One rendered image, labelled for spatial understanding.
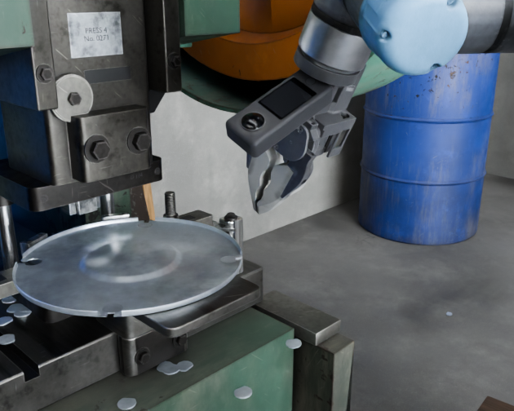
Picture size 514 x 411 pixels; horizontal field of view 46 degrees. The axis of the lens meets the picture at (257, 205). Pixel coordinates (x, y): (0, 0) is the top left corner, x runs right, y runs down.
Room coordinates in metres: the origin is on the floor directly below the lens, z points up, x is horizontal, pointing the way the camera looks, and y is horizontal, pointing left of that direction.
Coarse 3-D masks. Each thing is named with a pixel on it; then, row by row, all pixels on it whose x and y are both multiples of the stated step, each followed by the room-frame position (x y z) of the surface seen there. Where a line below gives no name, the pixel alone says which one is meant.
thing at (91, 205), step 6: (96, 198) 0.82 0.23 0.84; (72, 204) 0.79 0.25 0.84; (78, 204) 0.79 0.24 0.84; (84, 204) 0.80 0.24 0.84; (90, 204) 0.80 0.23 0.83; (96, 204) 0.81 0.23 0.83; (66, 210) 0.79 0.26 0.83; (72, 210) 0.79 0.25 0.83; (78, 210) 0.79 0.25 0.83; (84, 210) 0.79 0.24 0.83; (90, 210) 0.80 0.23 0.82
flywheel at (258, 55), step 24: (240, 0) 1.11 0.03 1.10; (264, 0) 1.07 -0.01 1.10; (288, 0) 1.03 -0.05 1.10; (312, 0) 0.99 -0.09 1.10; (240, 24) 1.11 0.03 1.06; (264, 24) 1.07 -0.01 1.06; (288, 24) 1.03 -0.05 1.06; (192, 48) 1.15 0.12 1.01; (216, 48) 1.10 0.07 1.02; (240, 48) 1.06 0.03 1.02; (264, 48) 1.02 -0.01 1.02; (288, 48) 0.98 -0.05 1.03; (240, 72) 1.06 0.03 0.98; (264, 72) 1.02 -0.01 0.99; (288, 72) 0.98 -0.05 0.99
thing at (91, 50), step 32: (64, 0) 0.73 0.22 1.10; (96, 0) 0.76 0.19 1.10; (128, 0) 0.79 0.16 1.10; (64, 32) 0.73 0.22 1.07; (96, 32) 0.76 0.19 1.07; (128, 32) 0.79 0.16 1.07; (64, 64) 0.73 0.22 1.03; (96, 64) 0.76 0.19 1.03; (128, 64) 0.79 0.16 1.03; (64, 96) 0.71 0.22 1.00; (96, 96) 0.75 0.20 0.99; (128, 96) 0.79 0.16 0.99; (32, 128) 0.73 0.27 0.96; (64, 128) 0.72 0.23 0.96; (96, 128) 0.72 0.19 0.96; (128, 128) 0.75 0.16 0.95; (32, 160) 0.74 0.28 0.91; (64, 160) 0.72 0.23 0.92; (96, 160) 0.71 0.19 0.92; (128, 160) 0.75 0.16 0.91
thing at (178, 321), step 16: (224, 288) 0.65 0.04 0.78; (240, 288) 0.65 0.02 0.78; (256, 288) 0.65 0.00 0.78; (192, 304) 0.61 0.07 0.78; (208, 304) 0.61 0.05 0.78; (224, 304) 0.61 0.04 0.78; (240, 304) 0.63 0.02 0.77; (112, 320) 0.68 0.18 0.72; (128, 320) 0.66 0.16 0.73; (144, 320) 0.59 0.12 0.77; (160, 320) 0.58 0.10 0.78; (176, 320) 0.58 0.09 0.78; (192, 320) 0.58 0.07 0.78; (208, 320) 0.59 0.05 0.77; (128, 336) 0.66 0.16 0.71; (144, 336) 0.67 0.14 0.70; (160, 336) 0.69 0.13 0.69; (176, 336) 0.56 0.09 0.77; (128, 352) 0.66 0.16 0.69; (144, 352) 0.67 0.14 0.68; (160, 352) 0.69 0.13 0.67; (176, 352) 0.71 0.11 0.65; (128, 368) 0.66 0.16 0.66; (144, 368) 0.67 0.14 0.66
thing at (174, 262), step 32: (96, 224) 0.85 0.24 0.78; (128, 224) 0.86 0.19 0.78; (160, 224) 0.86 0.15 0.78; (192, 224) 0.85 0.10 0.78; (32, 256) 0.74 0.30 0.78; (64, 256) 0.74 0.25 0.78; (96, 256) 0.73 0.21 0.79; (128, 256) 0.73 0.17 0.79; (160, 256) 0.73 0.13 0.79; (192, 256) 0.74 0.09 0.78; (32, 288) 0.65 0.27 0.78; (64, 288) 0.65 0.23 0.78; (96, 288) 0.65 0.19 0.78; (128, 288) 0.65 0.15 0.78; (160, 288) 0.65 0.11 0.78; (192, 288) 0.65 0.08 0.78
